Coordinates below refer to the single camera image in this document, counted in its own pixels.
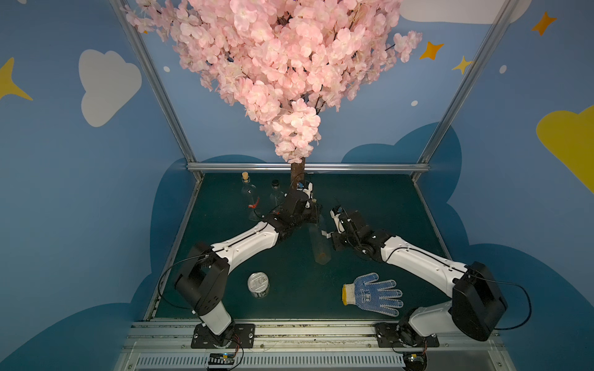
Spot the aluminium back crossbar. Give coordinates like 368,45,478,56
187,162,430,173

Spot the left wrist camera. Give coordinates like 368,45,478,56
296,180,313,199

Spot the small green circuit board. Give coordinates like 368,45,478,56
207,352,235,368

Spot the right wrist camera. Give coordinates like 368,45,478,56
329,206,347,234

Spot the black capped glass bottle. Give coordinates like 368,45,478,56
269,179,286,213

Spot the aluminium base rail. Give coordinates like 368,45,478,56
114,319,515,370

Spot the aluminium frame post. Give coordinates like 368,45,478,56
411,0,520,184
109,0,204,182

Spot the pink cherry blossom tree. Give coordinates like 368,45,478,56
122,0,422,182

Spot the aluminium frame post left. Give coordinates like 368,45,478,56
109,0,204,182

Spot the aluminium frame post right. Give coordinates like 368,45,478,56
411,0,520,184

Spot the blue dotted work glove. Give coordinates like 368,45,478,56
341,273,404,318

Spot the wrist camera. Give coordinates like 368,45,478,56
329,206,347,234
296,180,313,199

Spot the clear square glass bottle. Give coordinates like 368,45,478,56
308,220,331,265

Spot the cork stoppered glass bottle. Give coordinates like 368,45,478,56
241,172,261,221

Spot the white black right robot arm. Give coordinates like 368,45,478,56
329,207,508,346

